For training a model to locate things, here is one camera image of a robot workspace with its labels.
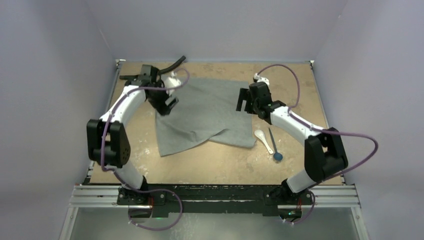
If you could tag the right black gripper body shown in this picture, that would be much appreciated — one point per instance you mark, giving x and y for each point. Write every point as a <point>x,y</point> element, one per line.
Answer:
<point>247,100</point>

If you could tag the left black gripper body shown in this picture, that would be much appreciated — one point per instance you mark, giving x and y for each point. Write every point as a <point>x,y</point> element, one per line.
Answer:
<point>157,101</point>

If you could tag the grey cloth napkin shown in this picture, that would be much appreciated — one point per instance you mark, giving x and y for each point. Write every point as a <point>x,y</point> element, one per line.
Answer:
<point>206,111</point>

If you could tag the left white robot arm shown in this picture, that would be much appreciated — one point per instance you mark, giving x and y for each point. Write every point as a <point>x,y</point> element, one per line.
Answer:
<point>107,140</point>

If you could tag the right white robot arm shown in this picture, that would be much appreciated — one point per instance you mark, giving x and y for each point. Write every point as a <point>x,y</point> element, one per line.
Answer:
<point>324,152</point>

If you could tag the black foam tube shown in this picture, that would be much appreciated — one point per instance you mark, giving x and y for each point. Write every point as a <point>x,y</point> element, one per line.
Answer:
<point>162,71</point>

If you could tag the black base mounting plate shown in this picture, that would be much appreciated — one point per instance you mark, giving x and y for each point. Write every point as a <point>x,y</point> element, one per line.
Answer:
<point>266,200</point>

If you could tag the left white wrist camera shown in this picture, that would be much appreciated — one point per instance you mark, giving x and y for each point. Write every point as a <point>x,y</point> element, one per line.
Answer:
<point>171,83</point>

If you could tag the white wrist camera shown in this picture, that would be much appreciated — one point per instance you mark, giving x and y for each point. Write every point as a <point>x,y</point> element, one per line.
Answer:
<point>257,79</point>
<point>171,83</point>

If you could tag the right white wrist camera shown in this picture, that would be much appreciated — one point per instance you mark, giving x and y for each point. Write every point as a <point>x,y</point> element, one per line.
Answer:
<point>257,79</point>

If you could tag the aluminium frame rail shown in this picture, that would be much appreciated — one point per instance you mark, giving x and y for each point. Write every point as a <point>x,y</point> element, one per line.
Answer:
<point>106,196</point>

